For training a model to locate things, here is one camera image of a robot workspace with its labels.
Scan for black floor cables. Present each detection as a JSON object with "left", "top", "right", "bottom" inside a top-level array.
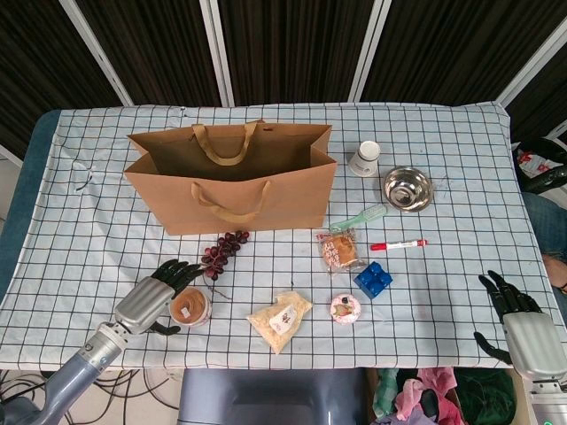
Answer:
[{"left": 0, "top": 369, "right": 183, "bottom": 425}]

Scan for pile of colourful clothes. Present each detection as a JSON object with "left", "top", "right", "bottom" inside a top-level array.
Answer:
[{"left": 371, "top": 366, "right": 517, "bottom": 425}]

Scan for dark red grape bunch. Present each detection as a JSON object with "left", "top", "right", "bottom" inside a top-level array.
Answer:
[{"left": 198, "top": 229, "right": 251, "bottom": 300}]

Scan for stainless steel bowl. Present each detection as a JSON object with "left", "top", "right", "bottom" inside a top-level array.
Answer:
[{"left": 382, "top": 166, "right": 436, "bottom": 213}]

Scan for beige snack packet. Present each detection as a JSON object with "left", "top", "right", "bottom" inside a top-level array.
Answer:
[{"left": 246, "top": 290, "right": 314, "bottom": 355}]

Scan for dark partition screen white frames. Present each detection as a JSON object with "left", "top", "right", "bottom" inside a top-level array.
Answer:
[{"left": 0, "top": 0, "right": 567, "bottom": 156}]

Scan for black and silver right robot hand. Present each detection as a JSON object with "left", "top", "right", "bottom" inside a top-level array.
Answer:
[{"left": 472, "top": 269, "right": 560, "bottom": 382}]

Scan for black bag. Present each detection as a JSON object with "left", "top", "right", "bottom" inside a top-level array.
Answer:
[{"left": 511, "top": 136, "right": 567, "bottom": 195}]

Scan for blue toy building block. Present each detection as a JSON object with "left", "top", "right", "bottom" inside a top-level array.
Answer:
[{"left": 353, "top": 260, "right": 394, "bottom": 300}]

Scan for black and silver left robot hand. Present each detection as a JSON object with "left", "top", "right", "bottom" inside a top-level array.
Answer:
[{"left": 113, "top": 259, "right": 204, "bottom": 336}]

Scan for blue table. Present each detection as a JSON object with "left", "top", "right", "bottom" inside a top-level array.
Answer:
[{"left": 0, "top": 109, "right": 61, "bottom": 302}]

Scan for red and white marker pen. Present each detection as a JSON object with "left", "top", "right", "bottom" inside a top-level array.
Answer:
[{"left": 369, "top": 238, "right": 429, "bottom": 252}]

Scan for white paper cup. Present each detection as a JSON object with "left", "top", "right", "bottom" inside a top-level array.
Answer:
[{"left": 346, "top": 140, "right": 382, "bottom": 178}]

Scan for pink toy strawberry cake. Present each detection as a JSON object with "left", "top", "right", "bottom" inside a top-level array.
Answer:
[{"left": 330, "top": 292, "right": 361, "bottom": 327}]

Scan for white black-checked tablecloth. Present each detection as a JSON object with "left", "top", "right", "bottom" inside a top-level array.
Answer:
[{"left": 0, "top": 102, "right": 563, "bottom": 371}]

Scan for red and white package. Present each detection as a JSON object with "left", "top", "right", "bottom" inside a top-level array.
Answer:
[{"left": 516, "top": 149, "right": 555, "bottom": 176}]

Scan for person's leg in jeans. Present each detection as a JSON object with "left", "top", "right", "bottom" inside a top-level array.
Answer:
[{"left": 522, "top": 192, "right": 567, "bottom": 293}]

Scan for packaged pastry snack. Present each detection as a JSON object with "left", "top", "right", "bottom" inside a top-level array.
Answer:
[{"left": 315, "top": 228, "right": 367, "bottom": 276}]

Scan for grey-blue robot torso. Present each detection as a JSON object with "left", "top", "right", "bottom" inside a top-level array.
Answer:
[{"left": 176, "top": 367, "right": 369, "bottom": 425}]

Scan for brown paper shopping bag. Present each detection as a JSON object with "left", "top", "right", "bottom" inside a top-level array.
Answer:
[{"left": 122, "top": 119, "right": 338, "bottom": 236}]

